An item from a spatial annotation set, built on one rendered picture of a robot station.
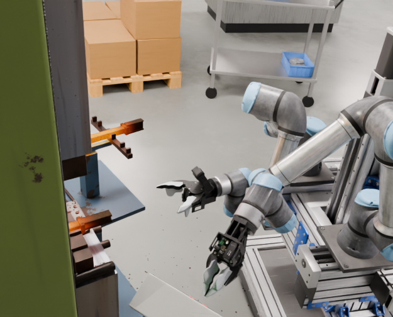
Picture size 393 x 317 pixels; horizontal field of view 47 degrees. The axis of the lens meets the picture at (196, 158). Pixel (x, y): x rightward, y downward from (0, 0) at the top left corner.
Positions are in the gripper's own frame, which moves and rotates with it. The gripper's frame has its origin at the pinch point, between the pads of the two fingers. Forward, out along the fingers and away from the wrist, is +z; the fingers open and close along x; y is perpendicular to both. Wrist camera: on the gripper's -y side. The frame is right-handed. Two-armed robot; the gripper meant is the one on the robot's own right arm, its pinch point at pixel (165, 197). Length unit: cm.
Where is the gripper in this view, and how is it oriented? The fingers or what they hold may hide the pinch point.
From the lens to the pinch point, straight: 152.1
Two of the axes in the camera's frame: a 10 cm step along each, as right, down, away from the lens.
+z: -8.5, 2.4, -4.7
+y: -0.8, 8.3, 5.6
